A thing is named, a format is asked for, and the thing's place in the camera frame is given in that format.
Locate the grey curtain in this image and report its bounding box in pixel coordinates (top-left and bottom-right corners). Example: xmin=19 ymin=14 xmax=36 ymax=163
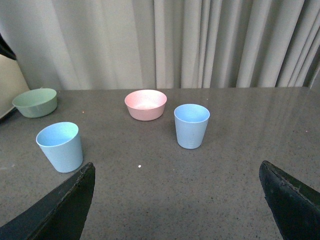
xmin=0 ymin=0 xmax=320 ymax=90

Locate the pink bowl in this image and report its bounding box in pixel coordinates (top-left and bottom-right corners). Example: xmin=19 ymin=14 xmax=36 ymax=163
xmin=124 ymin=89 xmax=167 ymax=121

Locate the blue cup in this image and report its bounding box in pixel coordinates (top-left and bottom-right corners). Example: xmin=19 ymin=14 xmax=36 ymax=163
xmin=174 ymin=103 xmax=211 ymax=150
xmin=35 ymin=122 xmax=83 ymax=173

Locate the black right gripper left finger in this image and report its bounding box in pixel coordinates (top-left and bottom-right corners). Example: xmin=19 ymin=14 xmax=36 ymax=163
xmin=0 ymin=162 xmax=96 ymax=240

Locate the white toaster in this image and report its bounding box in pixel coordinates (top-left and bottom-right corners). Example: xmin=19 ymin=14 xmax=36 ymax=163
xmin=0 ymin=55 xmax=30 ymax=118

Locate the green bowl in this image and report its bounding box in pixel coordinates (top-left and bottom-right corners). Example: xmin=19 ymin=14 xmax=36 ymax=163
xmin=12 ymin=88 xmax=58 ymax=118

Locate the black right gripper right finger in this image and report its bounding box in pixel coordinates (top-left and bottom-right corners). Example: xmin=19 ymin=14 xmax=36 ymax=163
xmin=259 ymin=161 xmax=320 ymax=240

